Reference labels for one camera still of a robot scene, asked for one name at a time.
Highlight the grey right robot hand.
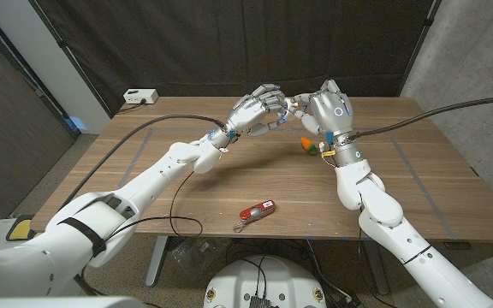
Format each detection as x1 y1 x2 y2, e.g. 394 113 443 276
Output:
291 79 369 169

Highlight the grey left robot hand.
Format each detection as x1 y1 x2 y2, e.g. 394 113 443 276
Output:
207 83 290 147

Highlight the white sticker roll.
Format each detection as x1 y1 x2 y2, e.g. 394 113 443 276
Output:
282 97 299 125

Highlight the red pocket knife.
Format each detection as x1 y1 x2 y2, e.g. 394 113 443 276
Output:
232 199 276 234

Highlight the orange toy carrot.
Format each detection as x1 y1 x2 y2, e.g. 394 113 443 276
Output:
300 136 319 157

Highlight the black backdrop curtain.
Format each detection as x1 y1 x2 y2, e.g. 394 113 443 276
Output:
27 0 443 116

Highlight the white power strip box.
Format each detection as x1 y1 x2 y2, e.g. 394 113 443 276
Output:
122 88 159 105

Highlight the black backdrop stand pole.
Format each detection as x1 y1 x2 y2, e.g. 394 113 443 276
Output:
398 0 443 98
29 0 116 119

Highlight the clear plastic bag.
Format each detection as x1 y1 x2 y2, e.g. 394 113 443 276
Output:
171 237 230 279

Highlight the grey table leg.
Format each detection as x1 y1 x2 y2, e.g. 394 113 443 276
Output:
362 240 389 295

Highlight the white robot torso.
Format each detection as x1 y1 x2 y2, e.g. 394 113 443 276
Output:
202 255 328 308

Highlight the white table leg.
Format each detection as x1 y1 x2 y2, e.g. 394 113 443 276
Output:
145 235 169 287

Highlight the black floor power plug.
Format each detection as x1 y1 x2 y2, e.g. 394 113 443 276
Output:
343 293 364 308

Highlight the black torso port module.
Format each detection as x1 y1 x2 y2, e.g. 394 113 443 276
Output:
249 294 273 308

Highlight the yellow and black floor mat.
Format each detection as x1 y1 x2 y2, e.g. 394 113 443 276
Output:
5 215 43 241

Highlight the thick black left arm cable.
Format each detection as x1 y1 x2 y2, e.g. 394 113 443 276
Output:
57 114 229 210

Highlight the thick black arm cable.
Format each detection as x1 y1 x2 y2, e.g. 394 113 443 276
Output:
348 95 493 140
57 114 229 210

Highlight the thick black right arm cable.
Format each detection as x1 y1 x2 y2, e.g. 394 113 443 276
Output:
348 95 493 140

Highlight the black power strip cord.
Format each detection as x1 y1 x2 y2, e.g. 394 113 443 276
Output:
116 98 147 115

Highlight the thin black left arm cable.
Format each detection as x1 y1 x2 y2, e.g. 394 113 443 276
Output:
100 170 205 243

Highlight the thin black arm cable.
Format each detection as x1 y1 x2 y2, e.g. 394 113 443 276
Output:
100 170 205 243
356 209 384 308

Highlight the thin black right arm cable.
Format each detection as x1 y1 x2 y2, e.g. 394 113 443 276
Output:
356 209 384 308

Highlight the black torso cable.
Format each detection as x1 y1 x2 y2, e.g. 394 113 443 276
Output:
240 255 270 300

